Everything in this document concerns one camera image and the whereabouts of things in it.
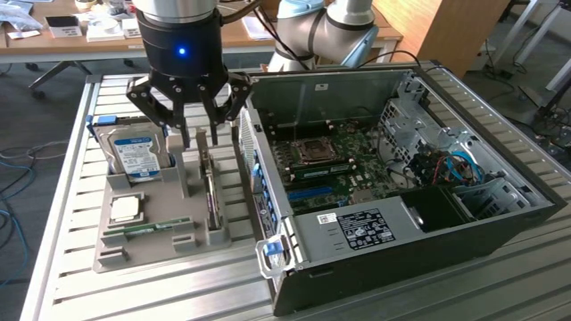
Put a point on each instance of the silver metal drive cage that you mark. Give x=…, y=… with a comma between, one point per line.
x=402, y=133

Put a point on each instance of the white paper card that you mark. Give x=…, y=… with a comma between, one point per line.
x=22, y=34

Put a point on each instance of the hard disk with blue rails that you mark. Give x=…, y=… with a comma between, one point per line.
x=134, y=150

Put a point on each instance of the wooden cabinet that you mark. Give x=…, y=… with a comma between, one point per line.
x=446, y=33

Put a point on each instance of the silver CPU chip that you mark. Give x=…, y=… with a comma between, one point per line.
x=125, y=209

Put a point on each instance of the wooden desk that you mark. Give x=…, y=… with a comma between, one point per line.
x=45, y=47

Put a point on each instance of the grey parts rack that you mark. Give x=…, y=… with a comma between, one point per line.
x=147, y=249

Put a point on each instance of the white paper stack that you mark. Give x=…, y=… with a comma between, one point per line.
x=253, y=28

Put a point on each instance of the white table frame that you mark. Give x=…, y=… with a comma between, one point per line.
x=513, y=30

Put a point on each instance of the blue expansion slot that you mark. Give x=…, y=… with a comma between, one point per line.
x=307, y=193

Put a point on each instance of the metal CPU socket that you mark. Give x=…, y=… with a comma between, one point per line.
x=313, y=150

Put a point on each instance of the white box with black top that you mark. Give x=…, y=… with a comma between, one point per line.
x=65, y=30

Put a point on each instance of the beige tape roll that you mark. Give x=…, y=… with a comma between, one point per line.
x=85, y=4

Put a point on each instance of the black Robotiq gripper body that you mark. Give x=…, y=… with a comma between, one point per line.
x=183, y=50

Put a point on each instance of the Nvidia graphics card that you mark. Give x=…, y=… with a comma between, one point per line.
x=211, y=194

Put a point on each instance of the small white box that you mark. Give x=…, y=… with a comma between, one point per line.
x=130, y=30

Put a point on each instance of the grey power supply unit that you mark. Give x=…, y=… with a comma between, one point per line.
x=321, y=234

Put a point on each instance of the white box with round roll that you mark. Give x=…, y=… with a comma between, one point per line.
x=105, y=33

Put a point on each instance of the black open PC case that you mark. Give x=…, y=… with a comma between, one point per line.
x=402, y=267

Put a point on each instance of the black floor stand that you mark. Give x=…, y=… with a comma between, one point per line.
x=529, y=100

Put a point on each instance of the green Dell motherboard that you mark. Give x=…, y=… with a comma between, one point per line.
x=370, y=174

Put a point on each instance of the clear plastic bag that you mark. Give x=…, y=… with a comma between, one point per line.
x=18, y=16

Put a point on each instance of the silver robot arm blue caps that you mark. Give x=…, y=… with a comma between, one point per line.
x=349, y=16

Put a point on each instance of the grey finned chipset heatsink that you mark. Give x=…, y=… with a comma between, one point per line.
x=365, y=197

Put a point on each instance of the blue plastic card retainer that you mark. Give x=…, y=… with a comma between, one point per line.
x=257, y=170

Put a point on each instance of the grey latch with blue tab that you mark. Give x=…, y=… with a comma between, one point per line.
x=271, y=249

